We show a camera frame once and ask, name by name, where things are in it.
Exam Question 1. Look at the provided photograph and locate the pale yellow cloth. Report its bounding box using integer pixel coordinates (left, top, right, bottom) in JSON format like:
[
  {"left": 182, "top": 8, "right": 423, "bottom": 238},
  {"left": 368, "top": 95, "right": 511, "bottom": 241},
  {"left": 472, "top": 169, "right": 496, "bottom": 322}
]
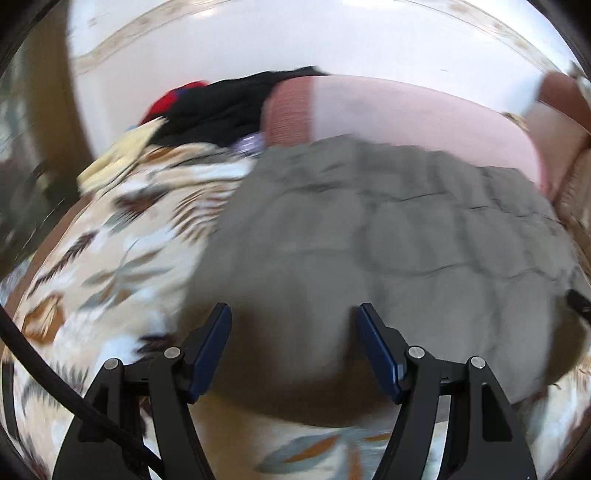
[{"left": 75, "top": 117, "right": 170, "bottom": 193}]

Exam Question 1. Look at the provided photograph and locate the leaf print blanket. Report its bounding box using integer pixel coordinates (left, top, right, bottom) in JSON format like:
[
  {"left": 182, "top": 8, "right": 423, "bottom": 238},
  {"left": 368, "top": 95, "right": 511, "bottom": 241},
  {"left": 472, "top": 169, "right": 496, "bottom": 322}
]
[{"left": 0, "top": 142, "right": 591, "bottom": 480}]

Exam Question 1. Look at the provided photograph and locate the grey hooded puffer jacket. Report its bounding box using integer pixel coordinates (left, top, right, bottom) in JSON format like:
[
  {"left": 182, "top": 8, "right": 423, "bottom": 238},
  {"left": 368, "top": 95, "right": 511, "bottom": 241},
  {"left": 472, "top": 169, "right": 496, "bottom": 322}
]
[{"left": 184, "top": 133, "right": 588, "bottom": 429}]

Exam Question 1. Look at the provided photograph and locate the pink cushion with brown band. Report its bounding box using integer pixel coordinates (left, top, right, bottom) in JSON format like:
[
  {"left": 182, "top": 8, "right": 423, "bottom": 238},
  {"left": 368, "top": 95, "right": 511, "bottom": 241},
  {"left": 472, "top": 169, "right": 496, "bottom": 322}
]
[{"left": 260, "top": 75, "right": 551, "bottom": 195}]

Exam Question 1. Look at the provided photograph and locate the black cable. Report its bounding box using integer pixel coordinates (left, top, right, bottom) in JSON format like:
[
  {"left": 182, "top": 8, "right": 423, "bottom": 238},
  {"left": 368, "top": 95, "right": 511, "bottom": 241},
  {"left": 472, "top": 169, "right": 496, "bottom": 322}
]
[{"left": 0, "top": 305, "right": 163, "bottom": 477}]

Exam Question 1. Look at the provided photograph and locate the red cloth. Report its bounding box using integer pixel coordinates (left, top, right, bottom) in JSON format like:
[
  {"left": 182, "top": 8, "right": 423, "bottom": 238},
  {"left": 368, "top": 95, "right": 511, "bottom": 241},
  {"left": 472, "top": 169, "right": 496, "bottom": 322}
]
[{"left": 137, "top": 80, "right": 209, "bottom": 126}]

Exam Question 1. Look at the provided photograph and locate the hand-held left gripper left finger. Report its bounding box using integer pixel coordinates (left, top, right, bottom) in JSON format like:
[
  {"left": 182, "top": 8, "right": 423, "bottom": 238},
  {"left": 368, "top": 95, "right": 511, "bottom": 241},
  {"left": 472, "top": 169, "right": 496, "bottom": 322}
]
[{"left": 52, "top": 302, "right": 233, "bottom": 480}]

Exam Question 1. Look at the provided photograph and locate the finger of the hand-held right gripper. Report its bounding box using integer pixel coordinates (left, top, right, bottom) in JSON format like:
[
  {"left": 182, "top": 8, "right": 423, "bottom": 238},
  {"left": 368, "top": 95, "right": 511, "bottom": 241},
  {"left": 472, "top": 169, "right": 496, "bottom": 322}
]
[{"left": 565, "top": 288, "right": 591, "bottom": 325}]

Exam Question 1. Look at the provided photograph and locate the pale purple cloth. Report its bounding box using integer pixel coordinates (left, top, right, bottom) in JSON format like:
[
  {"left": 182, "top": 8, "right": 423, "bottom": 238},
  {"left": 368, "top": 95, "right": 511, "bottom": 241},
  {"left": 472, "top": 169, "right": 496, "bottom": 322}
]
[{"left": 230, "top": 131, "right": 267, "bottom": 156}]

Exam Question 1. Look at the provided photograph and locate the white patterned cloth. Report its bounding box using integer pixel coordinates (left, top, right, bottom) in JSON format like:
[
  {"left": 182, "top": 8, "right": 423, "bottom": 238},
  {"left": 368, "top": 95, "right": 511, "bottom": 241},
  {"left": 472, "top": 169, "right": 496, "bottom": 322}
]
[{"left": 567, "top": 59, "right": 591, "bottom": 95}]

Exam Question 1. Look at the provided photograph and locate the black cloth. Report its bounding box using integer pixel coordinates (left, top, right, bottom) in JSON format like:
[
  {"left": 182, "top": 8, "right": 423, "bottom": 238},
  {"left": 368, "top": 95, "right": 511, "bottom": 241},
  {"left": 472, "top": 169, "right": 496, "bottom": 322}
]
[{"left": 151, "top": 66, "right": 331, "bottom": 149}]

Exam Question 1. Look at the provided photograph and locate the striped beige cushion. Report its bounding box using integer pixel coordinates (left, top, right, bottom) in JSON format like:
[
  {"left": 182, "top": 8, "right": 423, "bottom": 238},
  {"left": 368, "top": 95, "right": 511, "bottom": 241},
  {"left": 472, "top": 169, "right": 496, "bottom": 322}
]
[{"left": 553, "top": 147, "right": 591, "bottom": 237}]

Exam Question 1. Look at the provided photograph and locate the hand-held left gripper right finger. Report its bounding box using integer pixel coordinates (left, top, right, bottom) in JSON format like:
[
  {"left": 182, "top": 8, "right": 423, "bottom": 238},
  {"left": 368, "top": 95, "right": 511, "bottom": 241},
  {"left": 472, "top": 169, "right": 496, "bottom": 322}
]
[{"left": 355, "top": 302, "right": 539, "bottom": 480}]

